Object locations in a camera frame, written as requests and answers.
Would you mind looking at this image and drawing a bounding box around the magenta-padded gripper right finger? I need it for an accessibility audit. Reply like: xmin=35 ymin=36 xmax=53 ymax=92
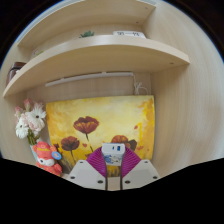
xmin=120 ymin=148 xmax=161 ymax=191

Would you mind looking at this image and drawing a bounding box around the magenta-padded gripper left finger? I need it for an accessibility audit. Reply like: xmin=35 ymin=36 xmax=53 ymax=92
xmin=66 ymin=146 xmax=108 ymax=191

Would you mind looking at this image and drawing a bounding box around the red plush toy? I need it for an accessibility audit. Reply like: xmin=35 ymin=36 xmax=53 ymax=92
xmin=32 ymin=141 xmax=64 ymax=178

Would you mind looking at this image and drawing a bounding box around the yellow poppy flower painting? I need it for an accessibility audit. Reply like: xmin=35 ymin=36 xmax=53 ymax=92
xmin=45 ymin=95 xmax=156 ymax=178

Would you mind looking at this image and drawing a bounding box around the flower bouquet in vase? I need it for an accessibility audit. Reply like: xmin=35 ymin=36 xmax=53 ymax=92
xmin=13 ymin=97 xmax=48 ymax=162

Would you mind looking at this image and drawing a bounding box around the white light bar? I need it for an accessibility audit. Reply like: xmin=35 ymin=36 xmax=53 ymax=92
xmin=44 ymin=71 xmax=135 ymax=88

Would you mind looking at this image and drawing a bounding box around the wooden shelf unit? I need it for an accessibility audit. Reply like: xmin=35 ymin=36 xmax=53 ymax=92
xmin=2 ymin=0 xmax=191 ymax=99

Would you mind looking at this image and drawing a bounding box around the white light bar cable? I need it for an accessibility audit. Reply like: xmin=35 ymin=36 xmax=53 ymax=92
xmin=132 ymin=73 xmax=150 ymax=97

